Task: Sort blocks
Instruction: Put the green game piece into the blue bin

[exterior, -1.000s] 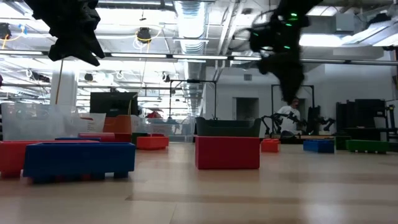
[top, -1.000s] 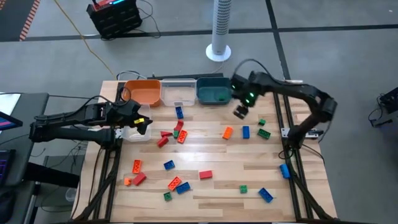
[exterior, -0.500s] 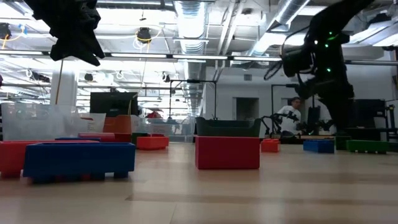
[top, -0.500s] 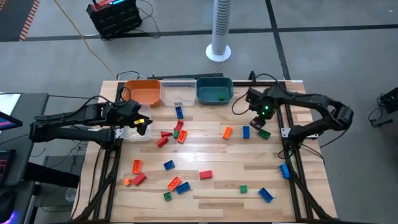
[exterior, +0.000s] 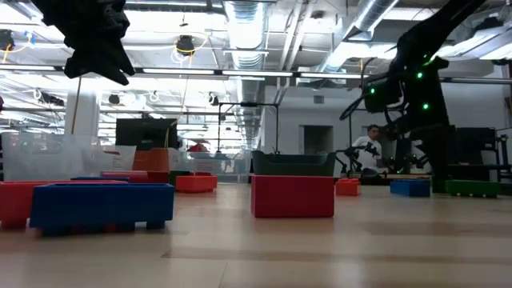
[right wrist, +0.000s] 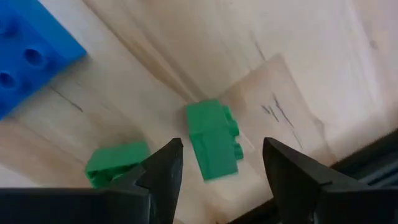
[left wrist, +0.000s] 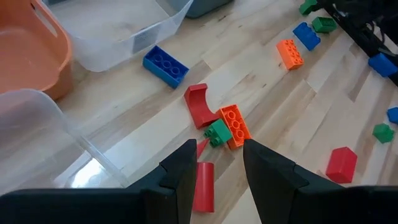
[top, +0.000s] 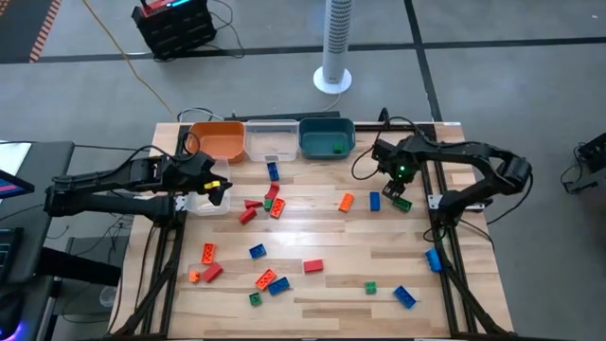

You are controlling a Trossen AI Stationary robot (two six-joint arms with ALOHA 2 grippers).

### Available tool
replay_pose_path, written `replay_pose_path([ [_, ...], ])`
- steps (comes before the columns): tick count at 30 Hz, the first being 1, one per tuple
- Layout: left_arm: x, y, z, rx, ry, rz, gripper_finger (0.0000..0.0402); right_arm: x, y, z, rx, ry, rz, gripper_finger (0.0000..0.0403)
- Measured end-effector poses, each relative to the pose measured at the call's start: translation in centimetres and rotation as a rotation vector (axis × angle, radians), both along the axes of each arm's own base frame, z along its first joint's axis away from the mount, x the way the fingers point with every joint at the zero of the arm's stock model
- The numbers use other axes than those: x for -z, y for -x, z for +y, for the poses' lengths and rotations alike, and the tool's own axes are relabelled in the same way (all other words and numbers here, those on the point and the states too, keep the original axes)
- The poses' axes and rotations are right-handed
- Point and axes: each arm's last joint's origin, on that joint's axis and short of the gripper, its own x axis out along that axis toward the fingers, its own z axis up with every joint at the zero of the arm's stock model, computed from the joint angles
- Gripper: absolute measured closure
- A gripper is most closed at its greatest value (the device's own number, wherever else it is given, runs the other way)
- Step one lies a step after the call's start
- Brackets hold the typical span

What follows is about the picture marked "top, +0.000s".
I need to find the black aluminium table frame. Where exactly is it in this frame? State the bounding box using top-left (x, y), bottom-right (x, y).
top-left (354, 122), bottom-right (515, 338)
top-left (111, 123), bottom-right (193, 340)

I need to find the lit computer screen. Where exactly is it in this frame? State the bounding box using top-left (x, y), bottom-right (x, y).
top-left (0, 169), bottom-right (36, 201)

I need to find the clear plastic bin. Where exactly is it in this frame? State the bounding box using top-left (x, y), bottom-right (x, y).
top-left (243, 118), bottom-right (301, 164)
top-left (183, 157), bottom-right (232, 218)

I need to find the black perforated strip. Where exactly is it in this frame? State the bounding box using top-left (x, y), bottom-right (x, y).
top-left (223, 111), bottom-right (342, 122)

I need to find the black equipment with cables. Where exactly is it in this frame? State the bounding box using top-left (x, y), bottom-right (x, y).
top-left (560, 132), bottom-right (606, 195)

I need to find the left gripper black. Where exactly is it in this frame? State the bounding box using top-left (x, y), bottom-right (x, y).
top-left (158, 150), bottom-right (234, 207)

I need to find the backlit black keyboard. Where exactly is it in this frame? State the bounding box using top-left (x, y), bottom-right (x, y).
top-left (0, 226), bottom-right (25, 285)

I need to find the orange plastic bin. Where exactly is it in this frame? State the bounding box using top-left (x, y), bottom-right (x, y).
top-left (187, 120), bottom-right (248, 164)

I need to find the dark mat with striped edge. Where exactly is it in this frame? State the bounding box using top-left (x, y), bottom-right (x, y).
top-left (0, 0), bottom-right (63, 64)

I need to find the clear plastic cup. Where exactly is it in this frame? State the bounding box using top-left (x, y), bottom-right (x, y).
top-left (98, 285), bottom-right (118, 308)

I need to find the yellow hanging cord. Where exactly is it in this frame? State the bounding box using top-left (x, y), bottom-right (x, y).
top-left (80, 0), bottom-right (177, 117)

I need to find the teal plastic bin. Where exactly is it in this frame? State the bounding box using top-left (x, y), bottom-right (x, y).
top-left (298, 117), bottom-right (357, 161)

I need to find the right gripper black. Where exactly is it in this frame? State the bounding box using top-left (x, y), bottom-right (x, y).
top-left (372, 135), bottom-right (427, 200)

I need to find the white tower fan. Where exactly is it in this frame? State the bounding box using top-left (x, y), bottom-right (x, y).
top-left (312, 0), bottom-right (353, 96)

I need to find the white paper sheet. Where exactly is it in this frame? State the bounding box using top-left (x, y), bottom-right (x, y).
top-left (0, 141), bottom-right (32, 177)

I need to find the black crate with red device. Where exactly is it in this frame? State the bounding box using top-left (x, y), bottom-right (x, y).
top-left (131, 0), bottom-right (219, 62)

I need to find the grey desk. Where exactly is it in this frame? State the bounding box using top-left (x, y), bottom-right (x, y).
top-left (0, 140), bottom-right (76, 285)

